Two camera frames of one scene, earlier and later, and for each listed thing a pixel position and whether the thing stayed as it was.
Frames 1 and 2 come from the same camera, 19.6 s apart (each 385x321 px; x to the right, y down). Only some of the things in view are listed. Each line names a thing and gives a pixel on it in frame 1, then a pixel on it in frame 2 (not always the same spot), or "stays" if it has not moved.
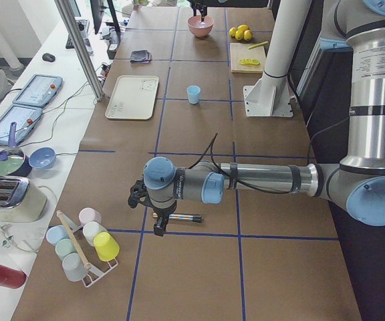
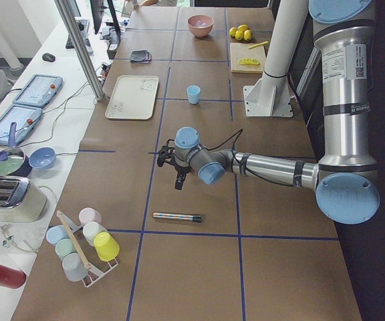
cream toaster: (10, 198) stays
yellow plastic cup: (106, 247) stays
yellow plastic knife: (258, 45) stays
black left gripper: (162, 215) to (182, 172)
